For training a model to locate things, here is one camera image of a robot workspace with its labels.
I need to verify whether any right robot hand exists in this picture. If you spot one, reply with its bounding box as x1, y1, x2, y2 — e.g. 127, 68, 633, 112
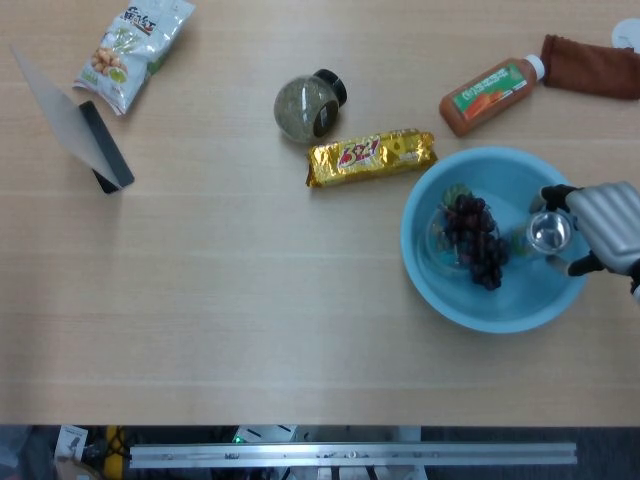
537, 180, 640, 277

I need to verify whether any blue green drink can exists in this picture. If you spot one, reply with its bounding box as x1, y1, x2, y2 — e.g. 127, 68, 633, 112
509, 210, 575, 262

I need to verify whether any dark purple grape bunch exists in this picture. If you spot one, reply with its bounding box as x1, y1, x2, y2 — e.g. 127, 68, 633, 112
439, 184, 511, 291

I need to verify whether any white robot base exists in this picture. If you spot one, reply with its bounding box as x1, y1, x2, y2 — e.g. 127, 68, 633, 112
233, 424, 301, 444

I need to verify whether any blue plastic bowl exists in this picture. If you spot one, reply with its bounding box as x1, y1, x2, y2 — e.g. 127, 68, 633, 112
400, 146, 591, 335

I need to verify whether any brown cloth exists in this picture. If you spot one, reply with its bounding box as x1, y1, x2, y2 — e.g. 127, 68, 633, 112
539, 33, 640, 101

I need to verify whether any orange juice bottle white cap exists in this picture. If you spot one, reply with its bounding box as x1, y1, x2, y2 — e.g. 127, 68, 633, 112
438, 53, 546, 138

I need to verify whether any white round disc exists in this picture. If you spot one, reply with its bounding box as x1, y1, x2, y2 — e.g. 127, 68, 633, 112
611, 18, 640, 51

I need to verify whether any gold biscuit packet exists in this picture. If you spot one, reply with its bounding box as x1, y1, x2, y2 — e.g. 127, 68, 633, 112
305, 128, 439, 190

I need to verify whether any round glass jar black lid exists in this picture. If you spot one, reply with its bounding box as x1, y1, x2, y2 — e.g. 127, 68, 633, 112
272, 68, 348, 145

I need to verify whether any black panel stand base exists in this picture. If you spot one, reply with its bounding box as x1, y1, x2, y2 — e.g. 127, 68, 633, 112
78, 100, 136, 195

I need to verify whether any white green snack bag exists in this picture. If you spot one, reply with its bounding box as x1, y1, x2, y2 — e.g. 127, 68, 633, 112
72, 0, 196, 117

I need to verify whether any white card with dark figure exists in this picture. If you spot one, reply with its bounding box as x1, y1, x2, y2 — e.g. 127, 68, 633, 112
53, 425, 89, 464

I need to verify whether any aluminium rail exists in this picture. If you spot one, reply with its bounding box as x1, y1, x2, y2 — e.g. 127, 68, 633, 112
128, 441, 579, 470

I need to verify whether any yellow post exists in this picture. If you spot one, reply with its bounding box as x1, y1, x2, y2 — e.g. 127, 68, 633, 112
103, 425, 124, 480

